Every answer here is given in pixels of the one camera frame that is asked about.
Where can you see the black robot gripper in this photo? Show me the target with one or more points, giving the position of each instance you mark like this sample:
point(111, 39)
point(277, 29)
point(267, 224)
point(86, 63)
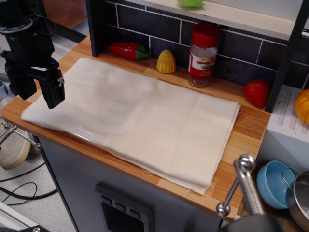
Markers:
point(30, 53)

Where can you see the cream cloth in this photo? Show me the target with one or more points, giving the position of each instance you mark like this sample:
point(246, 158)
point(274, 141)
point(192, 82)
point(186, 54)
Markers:
point(171, 131)

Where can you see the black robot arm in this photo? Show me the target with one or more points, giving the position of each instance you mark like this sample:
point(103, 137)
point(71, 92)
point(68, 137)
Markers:
point(17, 12)

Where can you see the red toy chili pepper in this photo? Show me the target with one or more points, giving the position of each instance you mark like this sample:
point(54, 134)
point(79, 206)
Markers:
point(129, 50)

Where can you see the yellow toy corn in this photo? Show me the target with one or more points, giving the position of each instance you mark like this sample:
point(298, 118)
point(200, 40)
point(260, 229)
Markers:
point(166, 62)

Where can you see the grey oven control panel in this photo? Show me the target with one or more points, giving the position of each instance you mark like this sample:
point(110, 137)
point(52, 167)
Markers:
point(122, 214)

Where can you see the green toy on shelf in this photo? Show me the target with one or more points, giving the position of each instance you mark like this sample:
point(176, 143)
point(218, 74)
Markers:
point(191, 3)

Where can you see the red-lidded spice jar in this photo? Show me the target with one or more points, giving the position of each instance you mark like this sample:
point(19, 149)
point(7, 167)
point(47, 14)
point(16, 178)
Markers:
point(203, 51)

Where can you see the red toy strawberry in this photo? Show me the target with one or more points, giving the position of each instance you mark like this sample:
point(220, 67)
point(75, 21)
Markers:
point(257, 92)

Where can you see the metal clamp screw right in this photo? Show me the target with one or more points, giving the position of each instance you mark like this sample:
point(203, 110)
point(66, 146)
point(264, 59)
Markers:
point(244, 165)

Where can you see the white toy sink unit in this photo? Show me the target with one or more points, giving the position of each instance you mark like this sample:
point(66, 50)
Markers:
point(286, 137)

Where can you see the blue plastic bowl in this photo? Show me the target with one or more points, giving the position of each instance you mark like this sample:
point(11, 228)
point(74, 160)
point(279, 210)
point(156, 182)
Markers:
point(274, 180)

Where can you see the orange toy pumpkin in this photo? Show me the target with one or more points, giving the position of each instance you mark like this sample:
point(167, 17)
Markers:
point(301, 106)

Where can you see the metal clamp handle left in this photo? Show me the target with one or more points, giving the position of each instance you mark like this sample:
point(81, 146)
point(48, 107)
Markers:
point(9, 129)

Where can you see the dark shelf frame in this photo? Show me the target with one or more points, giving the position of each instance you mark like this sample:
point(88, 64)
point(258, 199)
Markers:
point(243, 56)

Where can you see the steel pot with handle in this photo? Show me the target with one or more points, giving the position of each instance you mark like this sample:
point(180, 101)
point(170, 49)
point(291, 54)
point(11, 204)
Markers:
point(297, 197)

